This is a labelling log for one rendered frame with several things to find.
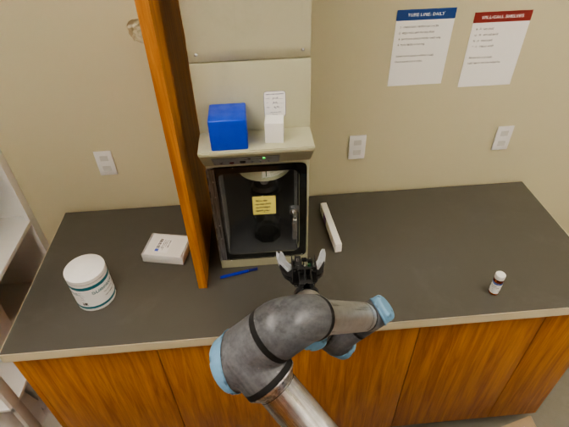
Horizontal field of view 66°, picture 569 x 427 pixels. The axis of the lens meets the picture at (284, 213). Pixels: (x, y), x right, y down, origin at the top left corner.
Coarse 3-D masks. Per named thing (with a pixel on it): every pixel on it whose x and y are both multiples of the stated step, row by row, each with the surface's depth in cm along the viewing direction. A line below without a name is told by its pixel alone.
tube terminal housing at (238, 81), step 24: (192, 72) 115; (216, 72) 115; (240, 72) 116; (264, 72) 117; (288, 72) 117; (216, 96) 120; (240, 96) 120; (288, 96) 121; (264, 120) 126; (288, 120) 126; (240, 264) 163; (264, 264) 164
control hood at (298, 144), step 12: (252, 132) 126; (264, 132) 126; (288, 132) 125; (300, 132) 125; (204, 144) 121; (252, 144) 121; (264, 144) 121; (276, 144) 121; (288, 144) 120; (300, 144) 120; (312, 144) 120; (204, 156) 118; (216, 156) 119; (228, 156) 120; (240, 156) 121; (252, 156) 122; (288, 156) 125; (300, 156) 127
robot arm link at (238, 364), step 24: (240, 336) 83; (216, 360) 85; (240, 360) 82; (264, 360) 81; (288, 360) 87; (240, 384) 84; (264, 384) 83; (288, 384) 85; (288, 408) 84; (312, 408) 86
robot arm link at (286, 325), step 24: (264, 312) 82; (288, 312) 81; (312, 312) 83; (336, 312) 91; (360, 312) 102; (384, 312) 111; (264, 336) 80; (288, 336) 80; (312, 336) 83; (360, 336) 115
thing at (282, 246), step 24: (216, 168) 134; (240, 168) 134; (264, 168) 135; (288, 168) 135; (240, 192) 140; (264, 192) 141; (288, 192) 141; (240, 216) 146; (264, 216) 147; (288, 216) 148; (240, 240) 153; (264, 240) 154; (288, 240) 155
